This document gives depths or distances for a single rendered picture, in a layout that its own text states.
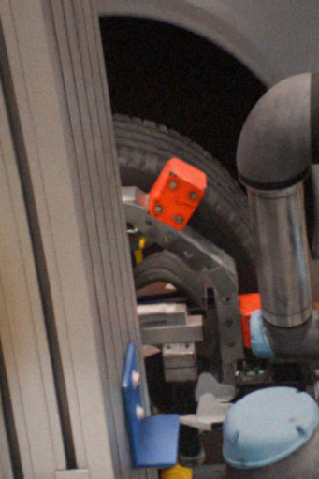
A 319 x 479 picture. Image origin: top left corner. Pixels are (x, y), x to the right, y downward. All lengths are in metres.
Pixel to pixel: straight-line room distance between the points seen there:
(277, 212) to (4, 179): 0.72
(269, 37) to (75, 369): 1.37
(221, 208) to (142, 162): 0.16
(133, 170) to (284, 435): 0.69
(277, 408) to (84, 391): 0.50
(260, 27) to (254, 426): 1.03
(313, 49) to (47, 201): 1.42
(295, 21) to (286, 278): 0.74
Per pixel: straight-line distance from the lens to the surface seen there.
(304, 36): 2.16
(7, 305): 0.84
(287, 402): 1.34
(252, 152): 1.40
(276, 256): 1.51
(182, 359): 1.65
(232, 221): 1.88
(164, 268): 1.70
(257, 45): 2.16
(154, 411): 2.09
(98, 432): 0.90
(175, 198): 1.76
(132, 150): 1.87
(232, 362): 1.93
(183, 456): 1.75
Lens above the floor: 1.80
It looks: 25 degrees down
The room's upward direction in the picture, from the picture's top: 7 degrees counter-clockwise
